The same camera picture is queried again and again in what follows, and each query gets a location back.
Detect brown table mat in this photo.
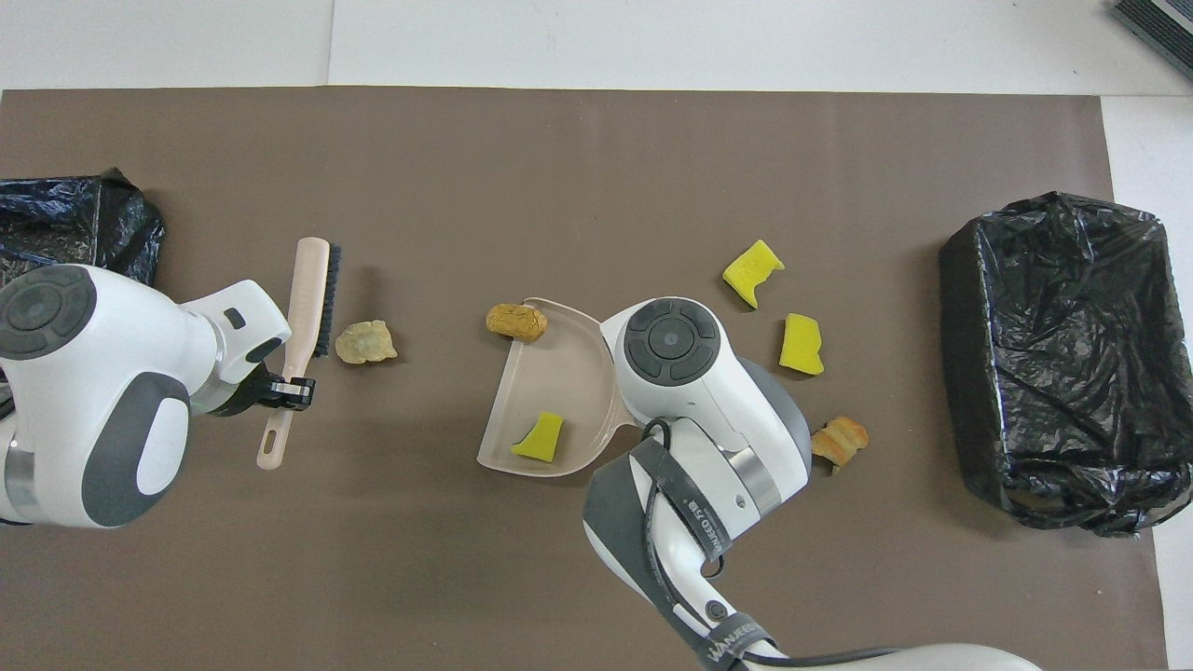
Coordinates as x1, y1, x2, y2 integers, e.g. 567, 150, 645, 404
0, 87, 1171, 671

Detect orange striped sponge piece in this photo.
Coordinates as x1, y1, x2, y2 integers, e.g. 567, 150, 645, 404
809, 416, 870, 476

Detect pale beige sponge piece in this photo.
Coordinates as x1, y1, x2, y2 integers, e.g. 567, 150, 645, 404
335, 320, 398, 365

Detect beige plastic dustpan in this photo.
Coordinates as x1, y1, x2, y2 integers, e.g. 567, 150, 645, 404
476, 296, 646, 478

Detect grey ribbed device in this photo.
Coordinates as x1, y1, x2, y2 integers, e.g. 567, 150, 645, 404
1107, 0, 1193, 80

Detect yellow sponge block piece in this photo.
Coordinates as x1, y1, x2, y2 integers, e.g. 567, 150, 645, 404
779, 313, 826, 377

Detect beige hand brush black bristles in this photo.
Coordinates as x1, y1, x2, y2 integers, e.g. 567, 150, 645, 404
256, 237, 342, 472

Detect notched yellow sponge piece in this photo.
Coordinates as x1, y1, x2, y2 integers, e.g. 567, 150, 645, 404
721, 240, 786, 311

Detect brown oval sponge piece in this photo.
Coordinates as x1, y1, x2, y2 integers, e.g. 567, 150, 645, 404
486, 303, 549, 343

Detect black bag-lined bin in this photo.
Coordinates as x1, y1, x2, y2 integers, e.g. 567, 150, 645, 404
0, 168, 166, 290
938, 191, 1193, 539

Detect yellow sponge wedge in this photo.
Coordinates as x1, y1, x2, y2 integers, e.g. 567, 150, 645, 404
510, 411, 566, 463

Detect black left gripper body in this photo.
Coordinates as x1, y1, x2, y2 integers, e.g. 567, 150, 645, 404
200, 368, 276, 418

